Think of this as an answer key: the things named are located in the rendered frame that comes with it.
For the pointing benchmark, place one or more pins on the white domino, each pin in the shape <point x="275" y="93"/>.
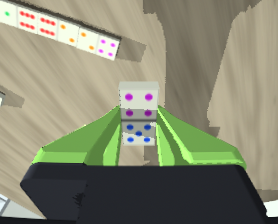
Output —
<point x="57" y="28"/>
<point x="97" y="43"/>
<point x="2" y="98"/>
<point x="19" y="16"/>

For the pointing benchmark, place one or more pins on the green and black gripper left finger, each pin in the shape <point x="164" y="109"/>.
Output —
<point x="87" y="144"/>

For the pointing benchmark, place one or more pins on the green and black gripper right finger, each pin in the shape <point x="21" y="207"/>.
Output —
<point x="191" y="146"/>

